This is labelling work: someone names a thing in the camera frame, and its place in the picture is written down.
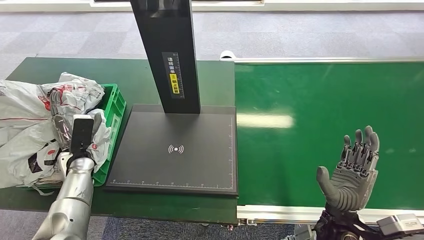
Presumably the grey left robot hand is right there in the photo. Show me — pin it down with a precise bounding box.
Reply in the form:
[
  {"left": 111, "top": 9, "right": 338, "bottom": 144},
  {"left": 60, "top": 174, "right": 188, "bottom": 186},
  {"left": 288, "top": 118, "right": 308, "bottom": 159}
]
[{"left": 49, "top": 89, "right": 104, "bottom": 151}]

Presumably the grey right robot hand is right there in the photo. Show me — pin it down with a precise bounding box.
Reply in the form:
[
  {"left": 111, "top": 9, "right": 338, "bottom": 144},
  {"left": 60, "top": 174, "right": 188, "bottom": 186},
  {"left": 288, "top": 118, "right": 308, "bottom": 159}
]
[{"left": 316, "top": 125, "right": 381, "bottom": 213}]

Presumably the white red-print mailer package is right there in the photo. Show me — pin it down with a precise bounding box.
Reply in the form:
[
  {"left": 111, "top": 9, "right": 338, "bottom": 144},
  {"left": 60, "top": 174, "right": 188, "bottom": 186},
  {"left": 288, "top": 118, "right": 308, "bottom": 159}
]
[
  {"left": 0, "top": 79, "right": 112, "bottom": 197},
  {"left": 39, "top": 72, "right": 106, "bottom": 115}
]

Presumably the white red-print crumpled mailer package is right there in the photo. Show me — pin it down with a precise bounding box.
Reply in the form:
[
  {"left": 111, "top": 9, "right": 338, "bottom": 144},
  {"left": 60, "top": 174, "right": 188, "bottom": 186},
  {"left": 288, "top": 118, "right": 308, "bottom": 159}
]
[{"left": 39, "top": 72, "right": 106, "bottom": 115}]

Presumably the green conveyor belt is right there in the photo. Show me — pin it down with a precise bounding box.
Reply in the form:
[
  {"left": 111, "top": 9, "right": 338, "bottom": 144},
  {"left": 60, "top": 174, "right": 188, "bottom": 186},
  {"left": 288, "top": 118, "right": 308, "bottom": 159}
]
[{"left": 234, "top": 61, "right": 424, "bottom": 212}]

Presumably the green plastic crate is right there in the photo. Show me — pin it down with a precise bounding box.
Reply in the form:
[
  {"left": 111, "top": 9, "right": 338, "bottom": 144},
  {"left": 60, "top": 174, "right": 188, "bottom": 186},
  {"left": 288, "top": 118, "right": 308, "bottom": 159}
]
[{"left": 19, "top": 83, "right": 127, "bottom": 190}]

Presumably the dark green table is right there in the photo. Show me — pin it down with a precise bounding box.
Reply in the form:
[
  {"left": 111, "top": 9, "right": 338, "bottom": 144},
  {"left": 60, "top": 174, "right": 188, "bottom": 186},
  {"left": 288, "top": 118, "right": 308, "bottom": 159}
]
[{"left": 0, "top": 56, "right": 239, "bottom": 225}]

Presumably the black yellow column label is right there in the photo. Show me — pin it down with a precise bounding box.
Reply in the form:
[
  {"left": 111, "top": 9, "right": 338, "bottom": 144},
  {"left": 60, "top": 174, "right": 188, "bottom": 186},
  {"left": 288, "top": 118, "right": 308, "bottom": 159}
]
[{"left": 161, "top": 51, "right": 186, "bottom": 100}]

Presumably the black scanner column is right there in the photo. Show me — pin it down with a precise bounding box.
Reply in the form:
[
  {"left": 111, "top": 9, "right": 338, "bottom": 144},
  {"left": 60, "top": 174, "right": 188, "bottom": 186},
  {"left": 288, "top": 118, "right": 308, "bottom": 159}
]
[{"left": 129, "top": 0, "right": 202, "bottom": 115}]

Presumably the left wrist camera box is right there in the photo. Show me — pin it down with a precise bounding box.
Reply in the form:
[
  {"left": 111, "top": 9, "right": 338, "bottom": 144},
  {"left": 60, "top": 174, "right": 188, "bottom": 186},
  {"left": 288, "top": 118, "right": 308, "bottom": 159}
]
[{"left": 70, "top": 114, "right": 95, "bottom": 155}]

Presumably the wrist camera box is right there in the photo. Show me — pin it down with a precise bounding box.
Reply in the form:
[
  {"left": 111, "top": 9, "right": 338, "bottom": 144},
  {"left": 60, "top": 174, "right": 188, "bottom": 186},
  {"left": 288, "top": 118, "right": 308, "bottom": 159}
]
[
  {"left": 376, "top": 213, "right": 424, "bottom": 238},
  {"left": 70, "top": 114, "right": 95, "bottom": 155}
]

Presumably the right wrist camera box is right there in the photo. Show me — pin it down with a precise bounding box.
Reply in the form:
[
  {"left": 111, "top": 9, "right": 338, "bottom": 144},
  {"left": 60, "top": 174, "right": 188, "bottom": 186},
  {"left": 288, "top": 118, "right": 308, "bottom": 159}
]
[{"left": 376, "top": 213, "right": 424, "bottom": 238}]

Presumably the aluminium conveyor side frame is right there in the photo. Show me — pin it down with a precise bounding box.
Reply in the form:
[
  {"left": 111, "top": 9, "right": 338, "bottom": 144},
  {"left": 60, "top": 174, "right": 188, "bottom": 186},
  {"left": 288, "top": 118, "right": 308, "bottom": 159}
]
[{"left": 236, "top": 204, "right": 424, "bottom": 228}]

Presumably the aluminium conveyor edge rail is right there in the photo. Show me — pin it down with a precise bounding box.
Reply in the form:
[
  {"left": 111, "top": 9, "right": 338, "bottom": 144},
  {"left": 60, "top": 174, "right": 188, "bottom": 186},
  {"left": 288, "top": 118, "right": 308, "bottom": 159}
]
[{"left": 220, "top": 56, "right": 424, "bottom": 65}]

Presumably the black scanner base plate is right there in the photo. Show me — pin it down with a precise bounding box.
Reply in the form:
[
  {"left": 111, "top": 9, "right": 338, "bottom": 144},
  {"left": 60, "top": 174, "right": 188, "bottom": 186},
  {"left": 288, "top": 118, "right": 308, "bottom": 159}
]
[{"left": 104, "top": 104, "right": 239, "bottom": 197}]

